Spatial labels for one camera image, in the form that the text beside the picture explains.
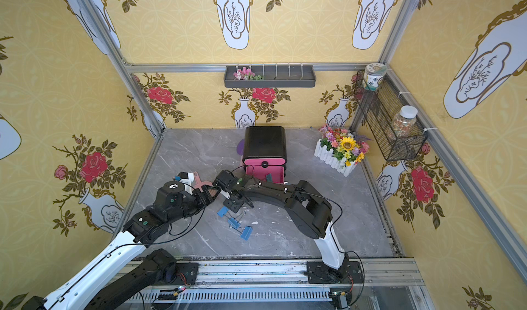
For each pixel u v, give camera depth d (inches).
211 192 26.7
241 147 45.1
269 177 35.5
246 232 32.2
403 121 25.7
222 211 34.7
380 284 28.9
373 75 33.3
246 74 34.6
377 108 39.7
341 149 35.5
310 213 19.4
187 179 27.5
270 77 35.8
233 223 33.5
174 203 22.5
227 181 27.6
